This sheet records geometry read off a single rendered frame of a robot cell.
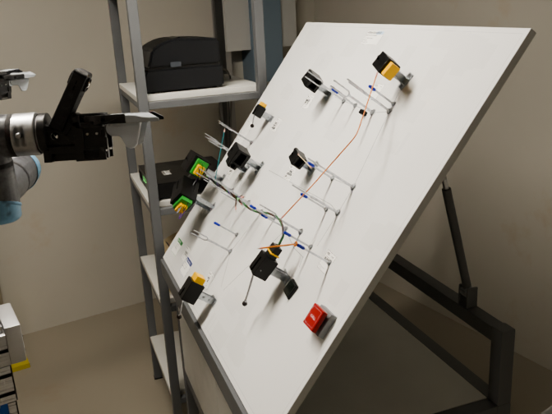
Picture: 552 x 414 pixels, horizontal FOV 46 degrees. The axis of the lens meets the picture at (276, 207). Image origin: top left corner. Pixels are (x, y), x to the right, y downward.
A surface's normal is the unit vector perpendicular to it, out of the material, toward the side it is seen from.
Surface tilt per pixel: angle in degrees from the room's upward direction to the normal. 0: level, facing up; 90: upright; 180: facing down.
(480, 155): 90
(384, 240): 53
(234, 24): 90
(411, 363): 0
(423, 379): 0
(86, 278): 90
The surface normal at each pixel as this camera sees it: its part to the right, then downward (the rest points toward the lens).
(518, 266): -0.86, 0.19
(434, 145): -0.78, -0.46
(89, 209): 0.51, 0.24
